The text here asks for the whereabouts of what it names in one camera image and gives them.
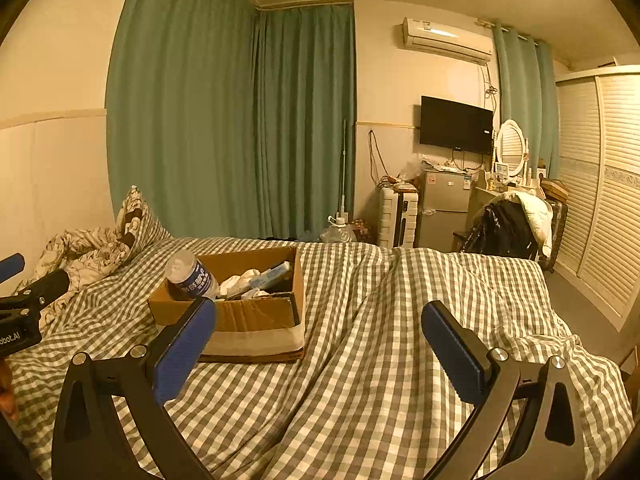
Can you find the clear water jug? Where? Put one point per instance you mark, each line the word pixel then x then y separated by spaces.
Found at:
pixel 337 232

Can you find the narrow green curtain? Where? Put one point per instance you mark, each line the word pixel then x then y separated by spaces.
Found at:
pixel 525 95

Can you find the dressing table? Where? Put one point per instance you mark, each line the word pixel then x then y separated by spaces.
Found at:
pixel 477 200

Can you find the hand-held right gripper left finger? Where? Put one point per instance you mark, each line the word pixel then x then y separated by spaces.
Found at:
pixel 185 350

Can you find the dark chair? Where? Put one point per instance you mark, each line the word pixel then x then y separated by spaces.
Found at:
pixel 460 242

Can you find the white ribbed suitcase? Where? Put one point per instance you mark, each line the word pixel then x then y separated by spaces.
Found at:
pixel 392 220

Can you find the floral quilt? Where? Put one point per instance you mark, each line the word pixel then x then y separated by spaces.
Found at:
pixel 75 250

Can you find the black jacket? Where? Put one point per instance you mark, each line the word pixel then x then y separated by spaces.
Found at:
pixel 500 230

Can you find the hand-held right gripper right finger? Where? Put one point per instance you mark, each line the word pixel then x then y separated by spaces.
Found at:
pixel 455 350

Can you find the white coat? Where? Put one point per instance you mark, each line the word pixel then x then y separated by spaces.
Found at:
pixel 537 215

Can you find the white oval vanity mirror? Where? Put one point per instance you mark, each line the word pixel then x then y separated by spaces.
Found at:
pixel 511 145

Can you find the patterned bag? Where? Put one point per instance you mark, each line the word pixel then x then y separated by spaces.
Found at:
pixel 362 230

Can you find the small silver fridge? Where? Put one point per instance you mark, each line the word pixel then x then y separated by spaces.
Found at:
pixel 442 210

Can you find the floral and checkered pillow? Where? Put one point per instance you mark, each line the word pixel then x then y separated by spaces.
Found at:
pixel 142 220

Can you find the brown cardboard box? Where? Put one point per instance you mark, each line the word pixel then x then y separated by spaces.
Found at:
pixel 250 340

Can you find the green checkered bed sheet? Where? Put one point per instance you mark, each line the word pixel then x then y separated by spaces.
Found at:
pixel 375 335

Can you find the black wall television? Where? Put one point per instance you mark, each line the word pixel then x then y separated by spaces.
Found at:
pixel 455 122

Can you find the person's left hand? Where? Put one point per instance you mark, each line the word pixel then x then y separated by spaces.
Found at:
pixel 7 395

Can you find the clear bottle with blue label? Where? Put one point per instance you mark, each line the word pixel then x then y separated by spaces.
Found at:
pixel 192 275

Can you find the white air conditioner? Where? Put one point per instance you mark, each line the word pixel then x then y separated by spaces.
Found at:
pixel 445 37

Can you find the clear plastic bag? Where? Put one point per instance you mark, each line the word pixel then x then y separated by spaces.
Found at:
pixel 412 167

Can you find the wide green curtain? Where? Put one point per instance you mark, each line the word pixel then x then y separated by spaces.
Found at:
pixel 225 110

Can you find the white louvered wardrobe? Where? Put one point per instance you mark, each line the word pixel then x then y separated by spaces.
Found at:
pixel 600 200

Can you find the pale plastic packet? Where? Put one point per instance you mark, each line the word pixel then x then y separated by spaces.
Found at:
pixel 270 275

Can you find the white pole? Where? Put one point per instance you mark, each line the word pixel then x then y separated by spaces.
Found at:
pixel 343 170

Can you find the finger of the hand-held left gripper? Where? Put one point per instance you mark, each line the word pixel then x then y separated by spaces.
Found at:
pixel 11 266
pixel 50 282

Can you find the white sock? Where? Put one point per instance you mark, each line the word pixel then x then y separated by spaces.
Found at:
pixel 237 282

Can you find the brown suitcase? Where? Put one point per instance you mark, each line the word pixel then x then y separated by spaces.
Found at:
pixel 557 225

